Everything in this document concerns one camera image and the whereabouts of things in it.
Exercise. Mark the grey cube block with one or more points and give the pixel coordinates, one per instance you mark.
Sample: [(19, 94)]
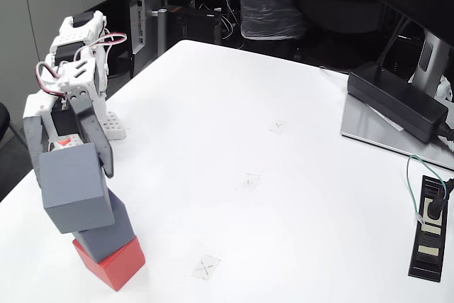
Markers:
[(113, 235), (74, 189)]

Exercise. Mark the black office chair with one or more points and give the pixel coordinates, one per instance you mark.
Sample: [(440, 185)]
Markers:
[(3, 118)]

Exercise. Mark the black desktop computer tower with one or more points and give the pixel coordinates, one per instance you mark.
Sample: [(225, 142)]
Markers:
[(140, 15)]

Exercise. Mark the black computer case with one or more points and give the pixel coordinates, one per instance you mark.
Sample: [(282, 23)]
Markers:
[(195, 22)]

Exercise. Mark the red cube block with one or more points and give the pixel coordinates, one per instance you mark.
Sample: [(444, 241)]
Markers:
[(120, 269)]

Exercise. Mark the clear tape with pen mark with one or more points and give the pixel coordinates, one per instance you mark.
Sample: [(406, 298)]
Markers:
[(250, 180)]

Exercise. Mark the clear tape with X mark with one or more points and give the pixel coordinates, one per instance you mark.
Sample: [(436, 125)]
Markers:
[(206, 267)]

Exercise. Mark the clear tape with Y mark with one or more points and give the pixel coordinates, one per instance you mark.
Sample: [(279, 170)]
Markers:
[(277, 127)]

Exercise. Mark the plastic-wrapped black bin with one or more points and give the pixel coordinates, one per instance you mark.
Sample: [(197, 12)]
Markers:
[(266, 5)]

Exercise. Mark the silver monitor stand base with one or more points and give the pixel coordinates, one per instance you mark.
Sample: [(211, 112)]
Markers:
[(372, 132)]

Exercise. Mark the white paper sheet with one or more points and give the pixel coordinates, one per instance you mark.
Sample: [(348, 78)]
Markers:
[(386, 118)]

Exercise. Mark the black power adapter brick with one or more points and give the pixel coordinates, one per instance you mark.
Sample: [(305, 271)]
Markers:
[(390, 97)]

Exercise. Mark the silver monitor stand neck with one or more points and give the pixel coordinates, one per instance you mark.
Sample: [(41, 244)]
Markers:
[(431, 58)]

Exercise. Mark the black power plug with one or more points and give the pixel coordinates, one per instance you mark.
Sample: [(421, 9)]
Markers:
[(434, 209)]

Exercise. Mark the crumpled white plastic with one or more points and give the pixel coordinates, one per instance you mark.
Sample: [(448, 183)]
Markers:
[(446, 88)]

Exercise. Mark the black power strip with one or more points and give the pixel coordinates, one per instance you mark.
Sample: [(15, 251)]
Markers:
[(427, 246)]

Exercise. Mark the silver metal post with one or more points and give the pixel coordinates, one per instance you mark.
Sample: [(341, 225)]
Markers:
[(161, 33)]

